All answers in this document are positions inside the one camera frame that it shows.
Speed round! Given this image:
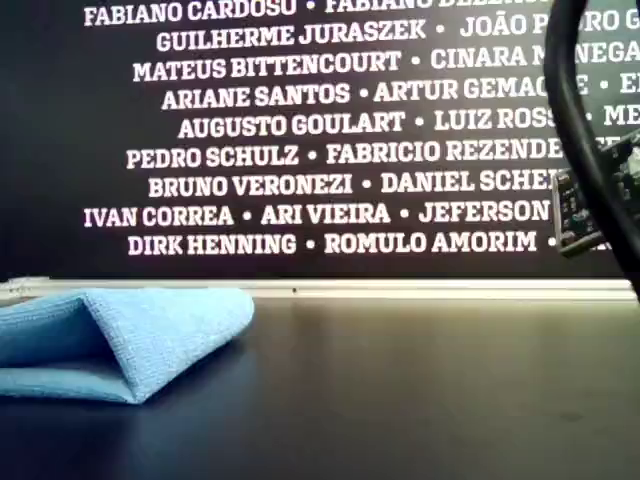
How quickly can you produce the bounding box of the light blue microfibre cloth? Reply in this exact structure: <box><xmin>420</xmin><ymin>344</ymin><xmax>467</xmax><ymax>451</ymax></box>
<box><xmin>0</xmin><ymin>285</ymin><xmax>257</xmax><ymax>406</ymax></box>

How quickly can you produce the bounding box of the black banner with white names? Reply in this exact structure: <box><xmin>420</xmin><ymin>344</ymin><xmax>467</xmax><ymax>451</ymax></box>
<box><xmin>0</xmin><ymin>0</ymin><xmax>640</xmax><ymax>281</ymax></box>

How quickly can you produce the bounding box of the aluminium table frame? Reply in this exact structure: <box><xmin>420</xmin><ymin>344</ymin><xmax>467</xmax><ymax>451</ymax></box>
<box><xmin>0</xmin><ymin>274</ymin><xmax>640</xmax><ymax>307</ymax></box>

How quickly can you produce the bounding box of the camera circuit board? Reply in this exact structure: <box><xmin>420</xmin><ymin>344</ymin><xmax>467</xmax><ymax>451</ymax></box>
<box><xmin>552</xmin><ymin>130</ymin><xmax>640</xmax><ymax>259</ymax></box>

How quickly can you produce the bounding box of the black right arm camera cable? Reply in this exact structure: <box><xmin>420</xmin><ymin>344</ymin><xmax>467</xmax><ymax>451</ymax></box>
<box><xmin>542</xmin><ymin>0</ymin><xmax>640</xmax><ymax>304</ymax></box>

